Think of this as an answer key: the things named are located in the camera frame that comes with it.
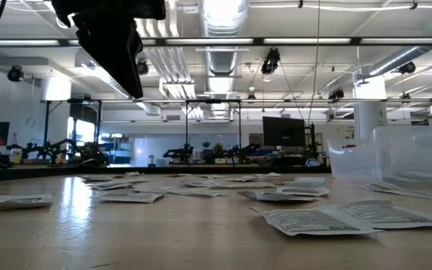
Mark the white rectangular ceiling duct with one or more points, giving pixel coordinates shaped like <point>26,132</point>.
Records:
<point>99,80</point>

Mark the blue storage shelf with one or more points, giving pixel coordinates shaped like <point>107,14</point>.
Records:
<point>120,152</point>

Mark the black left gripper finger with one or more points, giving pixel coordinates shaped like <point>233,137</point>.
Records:
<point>129,41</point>
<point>99,41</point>

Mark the white round pillar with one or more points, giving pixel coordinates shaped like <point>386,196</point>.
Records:
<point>369,112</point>

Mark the black overhead light bar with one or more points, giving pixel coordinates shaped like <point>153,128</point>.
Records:
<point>257,40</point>

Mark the black ceiling camera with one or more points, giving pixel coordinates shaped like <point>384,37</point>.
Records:
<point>145,67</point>
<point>407,67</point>
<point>15,73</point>
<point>336,93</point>
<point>251,96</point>
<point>271,62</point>

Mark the black metal rig frame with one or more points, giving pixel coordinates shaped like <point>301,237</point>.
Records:
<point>201,169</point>

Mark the black computer monitor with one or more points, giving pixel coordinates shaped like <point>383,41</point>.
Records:
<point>283,131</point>

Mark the silver ventilation duct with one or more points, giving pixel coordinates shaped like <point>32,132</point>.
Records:
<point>238,15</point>
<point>399,60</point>

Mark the black metal workstation frame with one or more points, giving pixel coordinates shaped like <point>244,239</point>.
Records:
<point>46,127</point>
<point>186,127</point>

